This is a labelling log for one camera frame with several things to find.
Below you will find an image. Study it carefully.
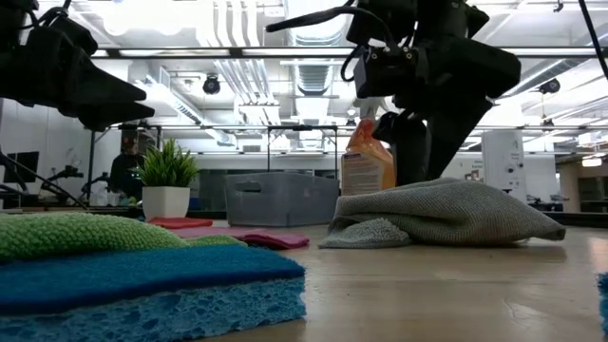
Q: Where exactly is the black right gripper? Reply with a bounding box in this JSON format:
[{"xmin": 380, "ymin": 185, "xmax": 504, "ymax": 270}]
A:
[{"xmin": 353, "ymin": 37, "xmax": 522, "ymax": 187}]

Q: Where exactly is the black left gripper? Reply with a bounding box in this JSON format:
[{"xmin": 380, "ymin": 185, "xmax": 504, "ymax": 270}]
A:
[{"xmin": 0, "ymin": 16, "xmax": 156, "ymax": 132}]

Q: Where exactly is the orange spray bottle white trigger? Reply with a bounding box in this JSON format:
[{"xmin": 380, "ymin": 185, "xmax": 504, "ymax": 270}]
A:
[{"xmin": 340, "ymin": 118, "xmax": 398, "ymax": 197}]

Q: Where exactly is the grey microfibre cloth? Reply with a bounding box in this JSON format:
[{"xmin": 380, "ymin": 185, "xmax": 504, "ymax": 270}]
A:
[{"xmin": 317, "ymin": 178, "xmax": 567, "ymax": 251}]

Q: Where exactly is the green microfibre cloth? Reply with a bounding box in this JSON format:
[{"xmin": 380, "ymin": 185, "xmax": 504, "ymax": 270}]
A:
[{"xmin": 0, "ymin": 211, "xmax": 248, "ymax": 262}]

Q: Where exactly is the clear grey plastic bin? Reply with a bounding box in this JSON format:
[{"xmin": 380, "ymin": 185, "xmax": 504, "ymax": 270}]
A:
[{"xmin": 225, "ymin": 171, "xmax": 341, "ymax": 228}]

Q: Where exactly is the purple cloth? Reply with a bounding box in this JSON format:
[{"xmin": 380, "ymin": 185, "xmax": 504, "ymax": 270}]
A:
[{"xmin": 170, "ymin": 226, "xmax": 311, "ymax": 251}]

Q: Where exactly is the blue kitchen sponge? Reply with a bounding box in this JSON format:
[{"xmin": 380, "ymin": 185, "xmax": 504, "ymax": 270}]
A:
[
  {"xmin": 0, "ymin": 244, "xmax": 308, "ymax": 342},
  {"xmin": 596, "ymin": 271, "xmax": 608, "ymax": 338}
]

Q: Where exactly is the person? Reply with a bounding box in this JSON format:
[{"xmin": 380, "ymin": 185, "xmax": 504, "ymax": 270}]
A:
[{"xmin": 108, "ymin": 136, "xmax": 146, "ymax": 203}]

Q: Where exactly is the white background column unit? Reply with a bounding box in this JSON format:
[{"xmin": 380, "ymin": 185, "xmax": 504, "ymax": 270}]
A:
[{"xmin": 480, "ymin": 128, "xmax": 528, "ymax": 203}]

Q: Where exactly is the black background monitor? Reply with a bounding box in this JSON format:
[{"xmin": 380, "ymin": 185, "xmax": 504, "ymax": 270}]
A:
[{"xmin": 3, "ymin": 150, "xmax": 41, "ymax": 184}]

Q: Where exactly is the small potted green plant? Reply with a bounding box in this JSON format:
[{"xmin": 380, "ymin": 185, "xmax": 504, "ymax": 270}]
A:
[{"xmin": 137, "ymin": 138, "xmax": 200, "ymax": 222}]

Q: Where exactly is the black overhead crossbar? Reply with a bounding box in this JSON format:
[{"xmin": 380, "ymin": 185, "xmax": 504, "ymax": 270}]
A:
[{"xmin": 89, "ymin": 46, "xmax": 608, "ymax": 60}]

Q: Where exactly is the red cloth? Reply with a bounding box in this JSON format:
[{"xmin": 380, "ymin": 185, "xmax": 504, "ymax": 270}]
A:
[{"xmin": 147, "ymin": 217, "xmax": 214, "ymax": 231}]

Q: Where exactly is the black aluminium table frame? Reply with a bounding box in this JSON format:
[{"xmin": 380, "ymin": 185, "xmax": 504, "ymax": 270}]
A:
[{"xmin": 0, "ymin": 204, "xmax": 608, "ymax": 228}]

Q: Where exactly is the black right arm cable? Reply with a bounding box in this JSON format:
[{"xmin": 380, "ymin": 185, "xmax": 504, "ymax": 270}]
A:
[{"xmin": 264, "ymin": 4, "xmax": 398, "ymax": 48}]

